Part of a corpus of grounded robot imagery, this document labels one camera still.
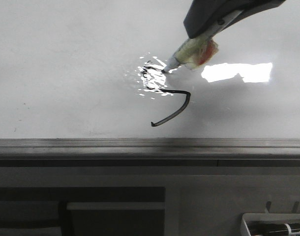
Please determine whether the white plastic marker tray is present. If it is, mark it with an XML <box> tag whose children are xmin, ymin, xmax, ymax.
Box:
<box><xmin>240</xmin><ymin>213</ymin><xmax>300</xmax><ymax>236</ymax></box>

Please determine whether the black capped marker in tray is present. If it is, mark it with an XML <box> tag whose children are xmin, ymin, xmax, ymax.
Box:
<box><xmin>248</xmin><ymin>223</ymin><xmax>300</xmax><ymax>236</ymax></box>

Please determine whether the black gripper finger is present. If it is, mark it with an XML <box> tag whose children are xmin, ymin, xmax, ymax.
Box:
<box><xmin>183</xmin><ymin>0</ymin><xmax>284</xmax><ymax>39</ymax></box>

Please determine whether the white taped whiteboard marker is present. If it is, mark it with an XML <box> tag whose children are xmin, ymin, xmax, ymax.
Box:
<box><xmin>162</xmin><ymin>10</ymin><xmax>242</xmax><ymax>73</ymax></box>

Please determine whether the dark framed panel below board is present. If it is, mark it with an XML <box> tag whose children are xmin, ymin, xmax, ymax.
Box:
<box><xmin>0</xmin><ymin>187</ymin><xmax>165</xmax><ymax>236</ymax></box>

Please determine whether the white whiteboard with metal frame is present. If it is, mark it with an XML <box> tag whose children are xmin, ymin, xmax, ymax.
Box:
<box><xmin>0</xmin><ymin>0</ymin><xmax>300</xmax><ymax>166</ymax></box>

